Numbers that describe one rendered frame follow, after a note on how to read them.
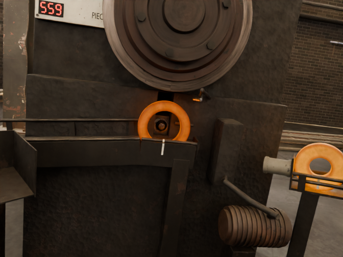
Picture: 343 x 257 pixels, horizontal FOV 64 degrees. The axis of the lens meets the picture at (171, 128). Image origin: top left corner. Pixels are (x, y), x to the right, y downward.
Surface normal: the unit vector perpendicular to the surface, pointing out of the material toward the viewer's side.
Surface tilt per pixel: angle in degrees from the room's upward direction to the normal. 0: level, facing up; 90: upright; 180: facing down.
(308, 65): 90
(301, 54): 90
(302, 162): 90
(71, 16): 90
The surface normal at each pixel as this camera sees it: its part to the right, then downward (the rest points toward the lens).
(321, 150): -0.47, 0.12
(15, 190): 0.07, -0.96
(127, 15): 0.12, 0.22
